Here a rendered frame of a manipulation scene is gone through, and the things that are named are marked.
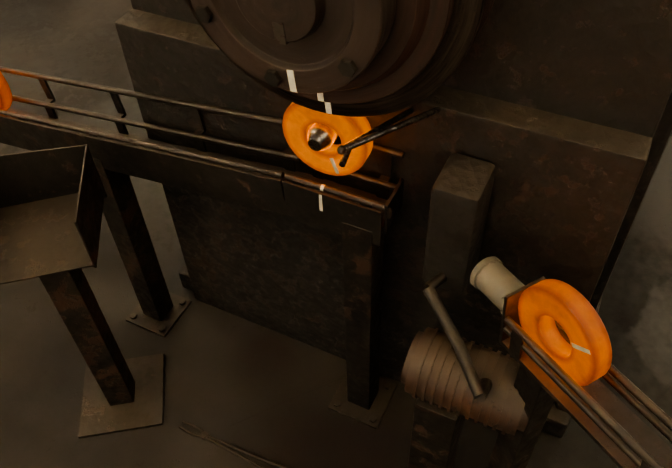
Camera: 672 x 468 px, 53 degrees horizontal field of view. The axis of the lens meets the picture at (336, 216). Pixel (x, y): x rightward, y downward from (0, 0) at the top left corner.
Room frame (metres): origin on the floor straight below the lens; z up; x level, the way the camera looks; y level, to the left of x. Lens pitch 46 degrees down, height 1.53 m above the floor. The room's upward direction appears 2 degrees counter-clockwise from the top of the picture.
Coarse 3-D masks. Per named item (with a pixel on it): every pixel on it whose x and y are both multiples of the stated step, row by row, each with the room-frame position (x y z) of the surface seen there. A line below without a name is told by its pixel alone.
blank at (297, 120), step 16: (288, 112) 0.88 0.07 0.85; (304, 112) 0.87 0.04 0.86; (320, 112) 0.86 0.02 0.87; (288, 128) 0.88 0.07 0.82; (304, 128) 0.87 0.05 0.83; (336, 128) 0.84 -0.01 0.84; (352, 128) 0.83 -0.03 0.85; (368, 128) 0.84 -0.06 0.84; (288, 144) 0.89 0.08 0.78; (304, 144) 0.87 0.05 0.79; (368, 144) 0.83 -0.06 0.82; (304, 160) 0.87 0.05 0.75; (320, 160) 0.86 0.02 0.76; (336, 160) 0.84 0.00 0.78; (352, 160) 0.83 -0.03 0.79
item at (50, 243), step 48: (0, 192) 0.95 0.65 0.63; (48, 192) 0.96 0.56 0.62; (96, 192) 0.93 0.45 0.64; (0, 240) 0.86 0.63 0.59; (48, 240) 0.85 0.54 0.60; (96, 240) 0.83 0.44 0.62; (48, 288) 0.83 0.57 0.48; (96, 336) 0.84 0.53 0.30; (96, 384) 0.89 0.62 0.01; (144, 384) 0.89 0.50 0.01; (96, 432) 0.76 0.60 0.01
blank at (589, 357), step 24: (528, 288) 0.59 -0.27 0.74; (552, 288) 0.56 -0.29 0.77; (528, 312) 0.58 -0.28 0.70; (552, 312) 0.54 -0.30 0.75; (576, 312) 0.52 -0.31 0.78; (552, 336) 0.55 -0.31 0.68; (576, 336) 0.50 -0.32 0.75; (600, 336) 0.49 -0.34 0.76; (576, 360) 0.49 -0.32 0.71; (600, 360) 0.47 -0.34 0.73
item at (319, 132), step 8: (312, 128) 0.85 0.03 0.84; (320, 128) 0.85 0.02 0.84; (328, 128) 0.85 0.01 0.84; (312, 136) 0.84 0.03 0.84; (320, 136) 0.83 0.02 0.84; (328, 136) 0.84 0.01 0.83; (336, 136) 0.85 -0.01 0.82; (312, 144) 0.83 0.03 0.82; (320, 144) 0.83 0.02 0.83; (328, 144) 0.83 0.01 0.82
